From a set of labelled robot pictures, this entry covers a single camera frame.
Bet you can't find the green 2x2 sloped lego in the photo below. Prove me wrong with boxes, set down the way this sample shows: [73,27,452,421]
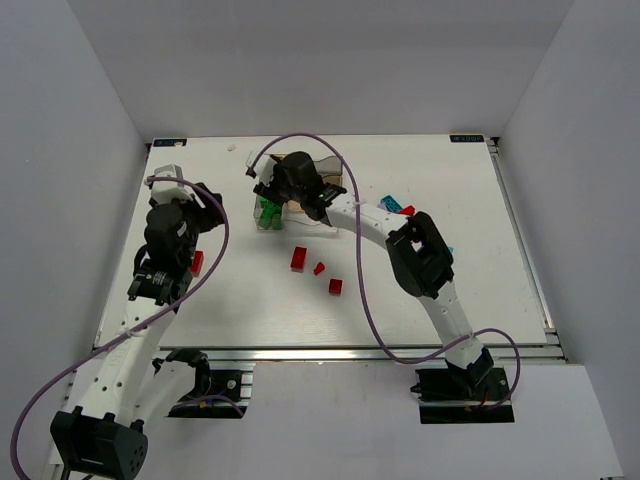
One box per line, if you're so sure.
[257,210,273,230]

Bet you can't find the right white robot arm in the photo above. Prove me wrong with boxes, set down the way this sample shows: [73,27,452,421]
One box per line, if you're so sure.
[246,151,493,393]

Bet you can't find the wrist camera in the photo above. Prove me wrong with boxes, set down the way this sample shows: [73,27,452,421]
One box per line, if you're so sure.
[245,152,279,185]
[144,164,193,207]

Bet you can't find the red 2x4 lego brick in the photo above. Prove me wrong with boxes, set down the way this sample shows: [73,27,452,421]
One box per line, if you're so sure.
[290,246,307,272]

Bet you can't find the tall clear narrow container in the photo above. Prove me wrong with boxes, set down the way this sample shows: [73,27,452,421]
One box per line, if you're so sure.
[254,153,286,231]

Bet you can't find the red 2x2 lego brick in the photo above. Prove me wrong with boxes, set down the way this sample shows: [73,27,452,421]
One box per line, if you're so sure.
[328,278,343,296]

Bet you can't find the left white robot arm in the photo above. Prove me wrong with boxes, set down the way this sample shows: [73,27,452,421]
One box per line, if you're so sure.
[50,175,228,479]

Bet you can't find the red rounded lego brick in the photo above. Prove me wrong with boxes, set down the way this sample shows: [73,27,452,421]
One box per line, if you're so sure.
[399,205,416,216]

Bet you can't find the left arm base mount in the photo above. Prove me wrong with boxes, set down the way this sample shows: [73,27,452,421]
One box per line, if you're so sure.
[137,348,250,419]

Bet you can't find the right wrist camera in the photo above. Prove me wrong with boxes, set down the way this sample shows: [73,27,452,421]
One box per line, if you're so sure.
[245,152,279,185]

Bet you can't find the small red sloped lego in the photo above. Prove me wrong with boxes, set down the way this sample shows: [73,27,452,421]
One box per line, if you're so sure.
[313,262,325,275]

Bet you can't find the grey smoked container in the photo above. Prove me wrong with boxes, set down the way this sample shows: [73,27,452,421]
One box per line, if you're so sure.
[314,155,343,177]

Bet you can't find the teal 2x4 lego brick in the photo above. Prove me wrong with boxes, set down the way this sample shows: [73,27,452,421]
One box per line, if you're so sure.
[379,195,403,213]

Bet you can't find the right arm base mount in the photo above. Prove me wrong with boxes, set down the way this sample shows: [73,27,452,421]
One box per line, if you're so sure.
[410,368,515,425]

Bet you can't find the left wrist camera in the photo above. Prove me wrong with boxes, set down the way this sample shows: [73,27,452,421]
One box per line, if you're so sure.
[144,164,193,207]

